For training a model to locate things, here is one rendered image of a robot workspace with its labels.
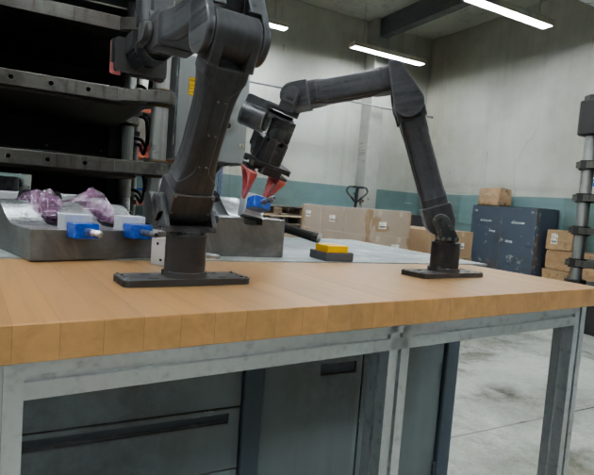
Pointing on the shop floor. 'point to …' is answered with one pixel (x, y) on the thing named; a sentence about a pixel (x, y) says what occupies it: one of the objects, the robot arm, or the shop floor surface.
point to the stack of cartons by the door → (558, 249)
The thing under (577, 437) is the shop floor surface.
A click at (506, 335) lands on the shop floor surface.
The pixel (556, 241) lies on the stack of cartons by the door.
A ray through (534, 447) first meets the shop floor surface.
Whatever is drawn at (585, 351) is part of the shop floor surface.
